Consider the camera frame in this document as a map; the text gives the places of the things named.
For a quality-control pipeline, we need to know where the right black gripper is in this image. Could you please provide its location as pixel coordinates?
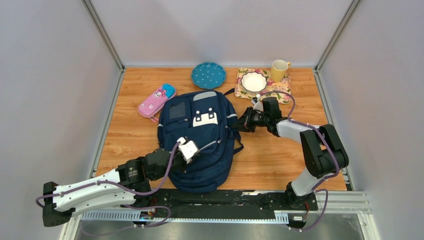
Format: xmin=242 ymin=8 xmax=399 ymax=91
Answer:
xmin=230 ymin=106 xmax=269 ymax=133

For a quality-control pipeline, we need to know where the navy blue student backpack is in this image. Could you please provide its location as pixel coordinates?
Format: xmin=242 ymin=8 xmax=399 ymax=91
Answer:
xmin=157 ymin=90 xmax=244 ymax=193

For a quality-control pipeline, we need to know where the pink cartoon pencil case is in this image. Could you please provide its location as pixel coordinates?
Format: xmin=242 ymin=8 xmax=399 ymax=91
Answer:
xmin=138 ymin=83 xmax=177 ymax=123

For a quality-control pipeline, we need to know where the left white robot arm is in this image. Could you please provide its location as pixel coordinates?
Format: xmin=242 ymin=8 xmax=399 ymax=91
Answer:
xmin=36 ymin=145 xmax=199 ymax=227

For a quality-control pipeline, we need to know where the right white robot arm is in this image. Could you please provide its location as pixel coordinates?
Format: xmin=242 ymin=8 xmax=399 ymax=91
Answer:
xmin=231 ymin=97 xmax=349 ymax=210

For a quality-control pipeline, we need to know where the white scalloped bowl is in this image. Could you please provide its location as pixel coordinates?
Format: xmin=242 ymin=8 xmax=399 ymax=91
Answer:
xmin=240 ymin=72 xmax=267 ymax=93

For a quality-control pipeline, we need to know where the floral rectangular tray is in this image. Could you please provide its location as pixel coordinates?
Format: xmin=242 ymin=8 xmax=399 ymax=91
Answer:
xmin=234 ymin=67 xmax=291 ymax=104

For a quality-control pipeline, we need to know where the blue polka dot plate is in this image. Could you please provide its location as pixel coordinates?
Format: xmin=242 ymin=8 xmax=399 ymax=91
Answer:
xmin=190 ymin=62 xmax=227 ymax=89

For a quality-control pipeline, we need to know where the yellow ceramic mug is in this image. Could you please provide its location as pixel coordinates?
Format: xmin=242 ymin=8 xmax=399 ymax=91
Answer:
xmin=270 ymin=59 xmax=291 ymax=82

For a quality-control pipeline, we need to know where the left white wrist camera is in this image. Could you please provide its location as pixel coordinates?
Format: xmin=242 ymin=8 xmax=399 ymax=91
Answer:
xmin=177 ymin=137 xmax=200 ymax=164

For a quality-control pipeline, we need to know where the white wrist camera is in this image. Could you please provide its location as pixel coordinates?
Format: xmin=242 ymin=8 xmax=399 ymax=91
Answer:
xmin=251 ymin=94 xmax=264 ymax=112
xmin=177 ymin=137 xmax=200 ymax=164

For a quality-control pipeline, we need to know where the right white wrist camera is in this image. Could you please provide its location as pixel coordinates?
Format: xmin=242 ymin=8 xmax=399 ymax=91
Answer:
xmin=251 ymin=94 xmax=264 ymax=112

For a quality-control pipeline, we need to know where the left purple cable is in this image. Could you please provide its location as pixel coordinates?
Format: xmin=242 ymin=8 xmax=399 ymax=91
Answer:
xmin=35 ymin=141 xmax=181 ymax=238

